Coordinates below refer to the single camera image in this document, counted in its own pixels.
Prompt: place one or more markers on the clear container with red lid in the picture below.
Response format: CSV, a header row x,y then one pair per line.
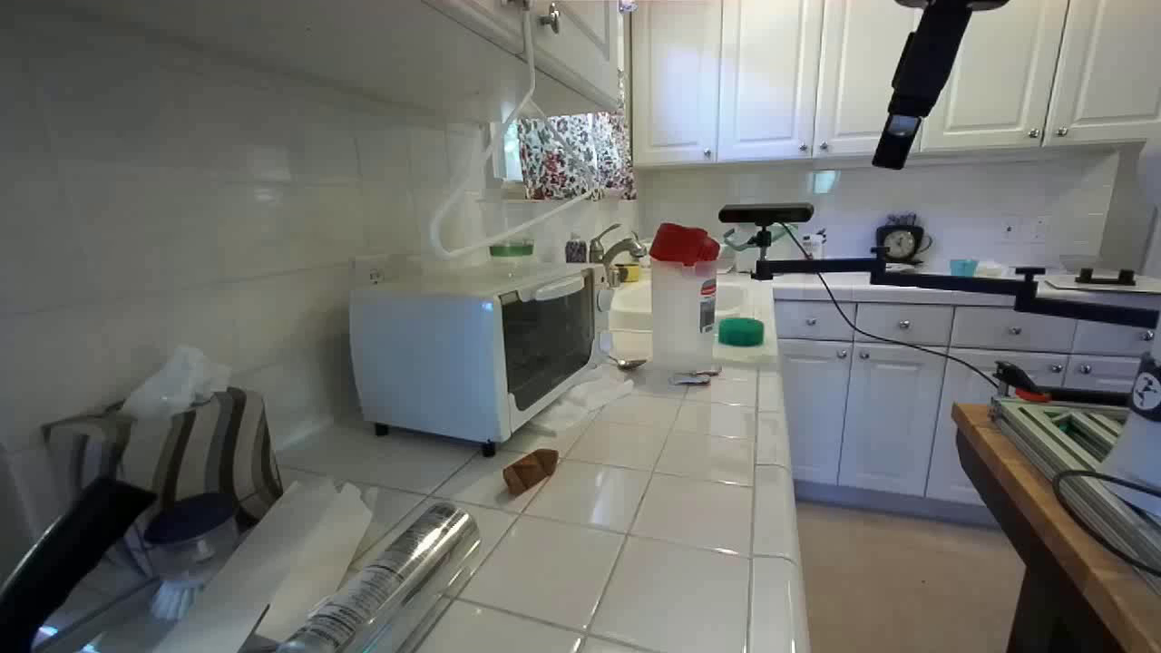
x,y
682,304

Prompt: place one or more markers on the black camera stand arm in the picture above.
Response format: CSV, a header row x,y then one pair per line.
x,y
954,282

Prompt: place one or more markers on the floral curtain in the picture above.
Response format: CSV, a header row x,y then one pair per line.
x,y
576,154

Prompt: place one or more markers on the small brown wooden block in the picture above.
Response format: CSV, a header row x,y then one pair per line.
x,y
530,468

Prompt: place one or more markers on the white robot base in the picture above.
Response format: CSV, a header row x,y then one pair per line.
x,y
1139,448

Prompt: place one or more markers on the aluminium foil roll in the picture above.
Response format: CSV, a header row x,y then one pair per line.
x,y
394,576

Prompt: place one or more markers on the clear jar with blue lid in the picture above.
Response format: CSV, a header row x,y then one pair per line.
x,y
185,528

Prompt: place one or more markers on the metal rail plate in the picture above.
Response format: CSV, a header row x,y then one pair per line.
x,y
1066,448

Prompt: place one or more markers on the glass with green band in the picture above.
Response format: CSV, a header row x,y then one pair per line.
x,y
509,249

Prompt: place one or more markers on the white toaster oven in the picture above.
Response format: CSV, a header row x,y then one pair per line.
x,y
438,351

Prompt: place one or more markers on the white wall cabinets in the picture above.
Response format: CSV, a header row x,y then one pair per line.
x,y
762,74

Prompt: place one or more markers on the black flat object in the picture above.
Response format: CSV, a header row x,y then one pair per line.
x,y
59,558

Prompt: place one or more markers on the green round bowl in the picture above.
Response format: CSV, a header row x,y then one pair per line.
x,y
740,331

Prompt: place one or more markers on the black stereo camera bar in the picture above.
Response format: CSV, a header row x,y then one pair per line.
x,y
762,211

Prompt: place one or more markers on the teal cup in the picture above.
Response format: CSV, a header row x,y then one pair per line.
x,y
963,265

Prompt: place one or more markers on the metal kitchen faucet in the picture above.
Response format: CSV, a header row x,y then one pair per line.
x,y
615,249

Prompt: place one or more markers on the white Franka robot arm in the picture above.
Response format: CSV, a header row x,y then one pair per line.
x,y
928,67

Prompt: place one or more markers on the striped tissue box cover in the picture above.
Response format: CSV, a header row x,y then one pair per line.
x,y
203,455

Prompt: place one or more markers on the white base cabinets with drawers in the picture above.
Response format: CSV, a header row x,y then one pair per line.
x,y
892,412

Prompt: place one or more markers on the white tissue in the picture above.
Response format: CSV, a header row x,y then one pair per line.
x,y
177,381

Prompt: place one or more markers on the white cabinet with knob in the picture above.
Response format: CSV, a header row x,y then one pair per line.
x,y
581,48

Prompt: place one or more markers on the white wrap paper box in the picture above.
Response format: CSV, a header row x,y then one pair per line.
x,y
284,558

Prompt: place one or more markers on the wooden table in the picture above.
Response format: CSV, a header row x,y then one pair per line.
x,y
1029,520

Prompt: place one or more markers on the black table clock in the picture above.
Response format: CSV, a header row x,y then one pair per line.
x,y
900,242

